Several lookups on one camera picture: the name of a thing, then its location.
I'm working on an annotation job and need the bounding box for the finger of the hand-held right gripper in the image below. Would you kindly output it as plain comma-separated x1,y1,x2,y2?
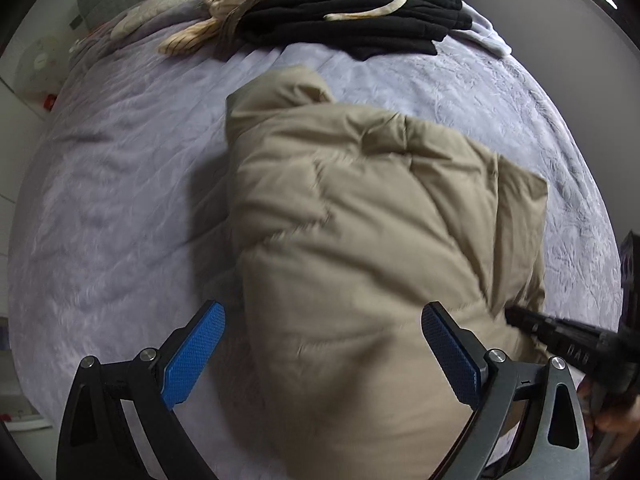
504,306,626,376

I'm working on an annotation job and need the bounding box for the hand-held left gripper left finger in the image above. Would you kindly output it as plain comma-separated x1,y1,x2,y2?
56,300,227,480

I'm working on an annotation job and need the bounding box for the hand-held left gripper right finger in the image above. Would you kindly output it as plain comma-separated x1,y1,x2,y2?
421,301,591,480

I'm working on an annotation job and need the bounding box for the beige puffer jacket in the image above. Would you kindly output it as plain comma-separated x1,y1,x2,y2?
225,66,551,480

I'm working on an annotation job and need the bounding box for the person's right hand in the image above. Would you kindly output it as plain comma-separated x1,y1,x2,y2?
582,380,640,443

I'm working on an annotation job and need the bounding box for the purple bed blanket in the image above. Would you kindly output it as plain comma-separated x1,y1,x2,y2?
7,0,623,480

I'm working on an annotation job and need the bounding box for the white wardrobe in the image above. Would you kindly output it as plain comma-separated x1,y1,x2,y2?
0,45,56,321

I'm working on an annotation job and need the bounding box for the light grey cloth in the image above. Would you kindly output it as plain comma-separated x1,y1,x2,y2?
450,2,513,58

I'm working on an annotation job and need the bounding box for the white fan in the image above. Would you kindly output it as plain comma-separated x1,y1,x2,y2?
15,35,76,106

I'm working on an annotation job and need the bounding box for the black folded garment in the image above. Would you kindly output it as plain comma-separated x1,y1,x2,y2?
237,0,473,61

